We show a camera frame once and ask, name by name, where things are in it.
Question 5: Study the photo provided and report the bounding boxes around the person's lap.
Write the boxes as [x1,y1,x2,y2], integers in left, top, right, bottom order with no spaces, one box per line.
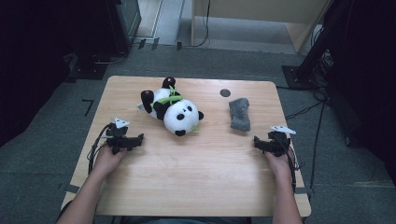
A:
[120,216,254,224]

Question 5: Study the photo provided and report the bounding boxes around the light wooden furniture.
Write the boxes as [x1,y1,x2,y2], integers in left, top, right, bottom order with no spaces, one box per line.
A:
[190,0,332,54]

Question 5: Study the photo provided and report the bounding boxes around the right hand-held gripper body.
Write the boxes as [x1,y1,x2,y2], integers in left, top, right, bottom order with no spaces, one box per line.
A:
[264,125,297,158]

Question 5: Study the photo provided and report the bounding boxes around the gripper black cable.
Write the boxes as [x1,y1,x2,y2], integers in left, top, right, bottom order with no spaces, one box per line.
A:
[87,123,114,175]
[284,141,302,193]

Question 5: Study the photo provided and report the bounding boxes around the dark cabinet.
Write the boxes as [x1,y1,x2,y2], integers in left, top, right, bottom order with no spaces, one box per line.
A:
[105,0,143,56]

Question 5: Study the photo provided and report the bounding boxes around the black floor base plate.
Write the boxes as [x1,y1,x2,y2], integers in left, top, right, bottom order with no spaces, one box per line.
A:
[65,51,129,84]

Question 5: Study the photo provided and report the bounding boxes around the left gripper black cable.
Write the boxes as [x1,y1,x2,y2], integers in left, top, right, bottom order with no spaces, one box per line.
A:
[87,123,114,175]

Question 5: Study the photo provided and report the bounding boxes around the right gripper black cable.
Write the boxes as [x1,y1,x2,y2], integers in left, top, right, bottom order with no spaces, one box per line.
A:
[284,141,302,193]

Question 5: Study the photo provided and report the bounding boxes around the grey knitted doll garment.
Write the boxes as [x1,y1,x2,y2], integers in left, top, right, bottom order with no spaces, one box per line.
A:
[228,97,252,133]

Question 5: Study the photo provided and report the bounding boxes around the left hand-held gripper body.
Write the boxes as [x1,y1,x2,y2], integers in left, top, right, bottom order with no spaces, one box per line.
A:
[106,117,138,156]

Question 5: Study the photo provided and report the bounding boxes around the black metal stand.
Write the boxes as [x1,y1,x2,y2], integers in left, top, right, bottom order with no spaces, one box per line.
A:
[281,0,348,91]

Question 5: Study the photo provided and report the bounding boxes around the black floor cables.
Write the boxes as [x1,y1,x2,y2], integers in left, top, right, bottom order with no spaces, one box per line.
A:
[276,84,330,189]

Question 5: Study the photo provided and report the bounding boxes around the panda plush toy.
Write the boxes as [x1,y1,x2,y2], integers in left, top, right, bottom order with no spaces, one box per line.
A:
[136,76,205,137]

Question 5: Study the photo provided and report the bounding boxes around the person's right hand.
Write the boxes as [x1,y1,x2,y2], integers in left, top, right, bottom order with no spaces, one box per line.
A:
[262,150,294,181]

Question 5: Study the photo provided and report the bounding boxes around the person's left hand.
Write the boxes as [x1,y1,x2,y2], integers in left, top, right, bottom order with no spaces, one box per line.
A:
[92,145,129,179]

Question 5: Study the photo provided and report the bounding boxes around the hanging black cable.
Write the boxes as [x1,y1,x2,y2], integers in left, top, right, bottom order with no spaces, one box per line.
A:
[186,0,212,49]

